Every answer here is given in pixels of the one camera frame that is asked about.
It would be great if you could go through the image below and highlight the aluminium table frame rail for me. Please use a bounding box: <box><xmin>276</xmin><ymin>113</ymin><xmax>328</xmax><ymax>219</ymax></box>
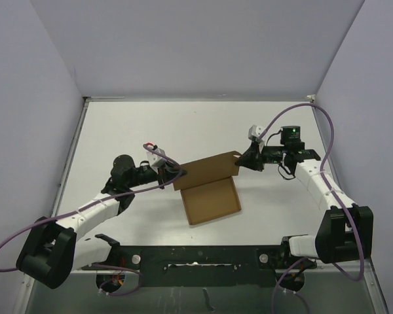
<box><xmin>12</xmin><ymin>97</ymin><xmax>90</xmax><ymax>313</ymax></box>

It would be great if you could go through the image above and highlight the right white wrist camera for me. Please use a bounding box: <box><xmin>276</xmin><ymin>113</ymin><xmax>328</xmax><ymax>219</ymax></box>
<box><xmin>248</xmin><ymin>125</ymin><xmax>265</xmax><ymax>145</ymax></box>

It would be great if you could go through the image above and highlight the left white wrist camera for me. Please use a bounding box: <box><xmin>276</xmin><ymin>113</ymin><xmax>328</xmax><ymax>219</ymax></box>
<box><xmin>143</xmin><ymin>143</ymin><xmax>166</xmax><ymax>173</ymax></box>

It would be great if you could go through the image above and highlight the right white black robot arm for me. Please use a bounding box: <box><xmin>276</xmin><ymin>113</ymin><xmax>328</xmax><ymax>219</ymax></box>
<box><xmin>235</xmin><ymin>125</ymin><xmax>373</xmax><ymax>268</ymax></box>

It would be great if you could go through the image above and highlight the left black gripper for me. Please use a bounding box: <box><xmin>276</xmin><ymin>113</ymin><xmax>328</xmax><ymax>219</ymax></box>
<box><xmin>127</xmin><ymin>160</ymin><xmax>187</xmax><ymax>188</ymax></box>

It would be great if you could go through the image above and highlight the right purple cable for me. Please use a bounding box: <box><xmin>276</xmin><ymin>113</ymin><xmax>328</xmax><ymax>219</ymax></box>
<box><xmin>260</xmin><ymin>103</ymin><xmax>364</xmax><ymax>301</ymax></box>

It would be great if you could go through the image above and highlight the brown cardboard paper box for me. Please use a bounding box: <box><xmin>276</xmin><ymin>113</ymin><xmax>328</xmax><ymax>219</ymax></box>
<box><xmin>173</xmin><ymin>151</ymin><xmax>242</xmax><ymax>226</ymax></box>

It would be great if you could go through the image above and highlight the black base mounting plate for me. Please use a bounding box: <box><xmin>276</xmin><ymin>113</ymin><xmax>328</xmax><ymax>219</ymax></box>
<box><xmin>89</xmin><ymin>245</ymin><xmax>298</xmax><ymax>292</ymax></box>

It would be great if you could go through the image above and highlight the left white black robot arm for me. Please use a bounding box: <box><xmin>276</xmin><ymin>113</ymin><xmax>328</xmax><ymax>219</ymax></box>
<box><xmin>16</xmin><ymin>154</ymin><xmax>187</xmax><ymax>288</ymax></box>

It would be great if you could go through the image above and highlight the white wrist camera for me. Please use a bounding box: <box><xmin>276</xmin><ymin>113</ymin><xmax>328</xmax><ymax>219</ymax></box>
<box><xmin>248</xmin><ymin>125</ymin><xmax>265</xmax><ymax>145</ymax></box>
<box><xmin>143</xmin><ymin>143</ymin><xmax>166</xmax><ymax>173</ymax></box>

